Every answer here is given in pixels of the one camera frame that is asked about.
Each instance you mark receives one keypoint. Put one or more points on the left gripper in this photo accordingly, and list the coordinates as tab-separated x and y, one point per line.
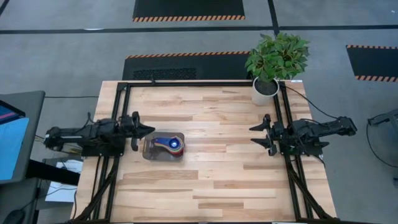
135	143

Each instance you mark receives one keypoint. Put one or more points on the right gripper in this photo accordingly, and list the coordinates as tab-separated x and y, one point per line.
276	138

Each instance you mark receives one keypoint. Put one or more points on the blue measuring cup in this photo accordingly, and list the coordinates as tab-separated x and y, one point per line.
158	141

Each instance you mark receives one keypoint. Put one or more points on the yellow measuring cup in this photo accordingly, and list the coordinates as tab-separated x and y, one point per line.
164	148

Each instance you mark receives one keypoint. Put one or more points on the green measuring cup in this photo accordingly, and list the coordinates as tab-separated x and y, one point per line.
170	150

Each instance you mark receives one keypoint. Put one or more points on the red measuring cup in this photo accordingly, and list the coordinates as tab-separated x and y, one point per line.
182	147

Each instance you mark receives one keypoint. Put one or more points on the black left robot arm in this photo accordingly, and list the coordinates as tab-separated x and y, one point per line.
77	135

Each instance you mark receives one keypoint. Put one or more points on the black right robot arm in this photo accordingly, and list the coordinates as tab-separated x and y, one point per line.
317	130

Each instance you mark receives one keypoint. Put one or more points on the grey translucent plastic basket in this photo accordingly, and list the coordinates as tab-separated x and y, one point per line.
149	154

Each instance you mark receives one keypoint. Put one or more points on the white plant pot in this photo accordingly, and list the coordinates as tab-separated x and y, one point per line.
264	93

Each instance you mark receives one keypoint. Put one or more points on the green leafy plant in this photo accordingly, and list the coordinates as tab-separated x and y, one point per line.
276	57

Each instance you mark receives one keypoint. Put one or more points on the black hazard-striped floor mat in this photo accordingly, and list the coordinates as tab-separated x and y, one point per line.
373	62
217	67
186	7

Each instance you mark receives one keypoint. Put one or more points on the white paper sheet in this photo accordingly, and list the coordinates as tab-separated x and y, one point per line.
62	194

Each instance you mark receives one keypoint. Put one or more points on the blue-screen monitor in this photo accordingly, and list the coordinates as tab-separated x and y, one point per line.
31	105

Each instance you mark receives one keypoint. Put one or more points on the black metal stand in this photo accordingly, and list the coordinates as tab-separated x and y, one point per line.
384	117

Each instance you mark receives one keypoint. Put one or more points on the blue laptop screen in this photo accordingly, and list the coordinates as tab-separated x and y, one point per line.
12	146

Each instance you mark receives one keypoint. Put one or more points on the black computer mouse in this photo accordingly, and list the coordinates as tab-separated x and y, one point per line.
12	217

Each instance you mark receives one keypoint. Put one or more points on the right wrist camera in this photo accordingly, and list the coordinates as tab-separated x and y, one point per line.
277	126

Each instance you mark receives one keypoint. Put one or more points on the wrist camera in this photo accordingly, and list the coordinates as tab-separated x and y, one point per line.
126	120
277	126

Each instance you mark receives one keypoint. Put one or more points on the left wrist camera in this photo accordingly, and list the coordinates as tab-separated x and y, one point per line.
126	120

